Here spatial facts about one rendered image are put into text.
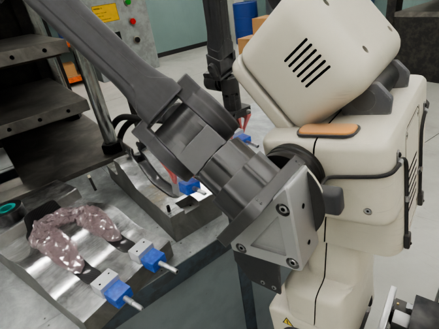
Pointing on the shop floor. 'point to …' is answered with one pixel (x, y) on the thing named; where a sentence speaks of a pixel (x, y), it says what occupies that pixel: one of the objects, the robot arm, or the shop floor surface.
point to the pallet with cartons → (253, 32)
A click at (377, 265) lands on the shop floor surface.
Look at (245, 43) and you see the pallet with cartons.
